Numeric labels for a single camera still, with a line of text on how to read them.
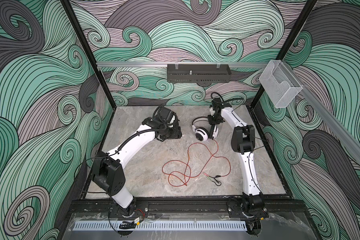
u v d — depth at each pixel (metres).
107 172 0.43
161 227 0.76
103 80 1.04
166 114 0.64
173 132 0.73
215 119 0.97
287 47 0.86
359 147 0.52
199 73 0.95
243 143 0.66
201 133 0.93
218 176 0.84
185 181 0.83
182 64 0.95
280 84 0.79
